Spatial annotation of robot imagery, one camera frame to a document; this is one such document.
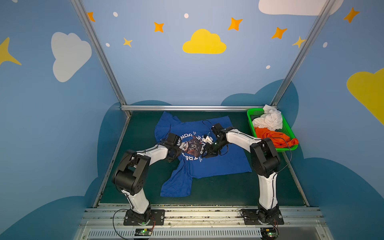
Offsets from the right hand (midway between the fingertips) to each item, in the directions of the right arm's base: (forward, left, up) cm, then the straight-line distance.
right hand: (205, 155), depth 92 cm
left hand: (+3, +16, -3) cm, 16 cm away
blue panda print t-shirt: (-14, +16, -4) cm, 22 cm away
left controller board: (-41, +30, -5) cm, 51 cm away
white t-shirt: (+28, -47, +5) cm, 55 cm away
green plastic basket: (+23, -57, +1) cm, 62 cm away
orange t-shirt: (+12, -46, +3) cm, 48 cm away
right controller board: (-38, -32, -6) cm, 50 cm away
